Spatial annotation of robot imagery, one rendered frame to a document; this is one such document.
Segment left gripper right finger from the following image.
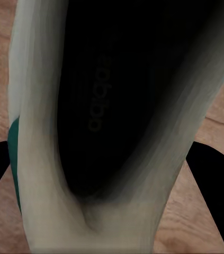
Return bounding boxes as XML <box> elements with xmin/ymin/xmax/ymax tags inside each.
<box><xmin>186</xmin><ymin>141</ymin><xmax>224</xmax><ymax>240</ymax></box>

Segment gym shoe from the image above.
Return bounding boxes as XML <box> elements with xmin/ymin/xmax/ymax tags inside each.
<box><xmin>7</xmin><ymin>0</ymin><xmax>224</xmax><ymax>254</ymax></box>

